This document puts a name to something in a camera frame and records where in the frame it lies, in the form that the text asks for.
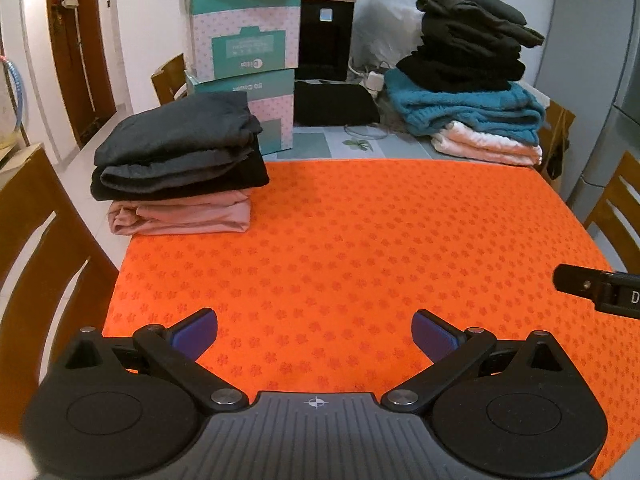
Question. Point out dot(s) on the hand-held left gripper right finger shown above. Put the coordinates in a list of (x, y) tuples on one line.
[(432, 332)]

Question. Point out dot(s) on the white plastic bag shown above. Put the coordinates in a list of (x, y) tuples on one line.
[(385, 25)]

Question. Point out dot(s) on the teal knit sweater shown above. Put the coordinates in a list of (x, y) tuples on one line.
[(450, 105)]

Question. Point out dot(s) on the teal and pink carton box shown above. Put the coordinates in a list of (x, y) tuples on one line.
[(240, 15), (272, 105)]

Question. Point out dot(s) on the pastel hula hoop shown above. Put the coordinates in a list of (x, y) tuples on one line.
[(18, 82)]

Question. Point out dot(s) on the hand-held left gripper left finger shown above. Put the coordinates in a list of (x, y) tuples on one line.
[(195, 332)]

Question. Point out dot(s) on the orange patterned mat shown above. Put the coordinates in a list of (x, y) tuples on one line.
[(350, 240)]

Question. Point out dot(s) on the water dispenser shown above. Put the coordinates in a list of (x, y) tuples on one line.
[(325, 45)]

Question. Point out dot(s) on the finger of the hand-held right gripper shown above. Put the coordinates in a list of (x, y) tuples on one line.
[(577, 280)]

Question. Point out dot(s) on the black folded garment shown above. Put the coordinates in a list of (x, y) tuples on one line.
[(335, 102), (465, 35), (250, 175)]

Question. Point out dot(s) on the brown wooden door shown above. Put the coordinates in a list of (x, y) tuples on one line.
[(85, 60)]

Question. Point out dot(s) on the white quilted folded garment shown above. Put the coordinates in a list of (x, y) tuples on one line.
[(485, 147)]

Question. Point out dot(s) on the dark grey pants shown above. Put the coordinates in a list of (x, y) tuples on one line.
[(175, 135)]

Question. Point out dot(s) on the grey refrigerator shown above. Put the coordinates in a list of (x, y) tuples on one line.
[(590, 60)]

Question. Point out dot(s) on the pink folded garment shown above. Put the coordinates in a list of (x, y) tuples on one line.
[(190, 215)]

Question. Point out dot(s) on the black knit sweater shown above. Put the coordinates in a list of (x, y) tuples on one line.
[(450, 72)]

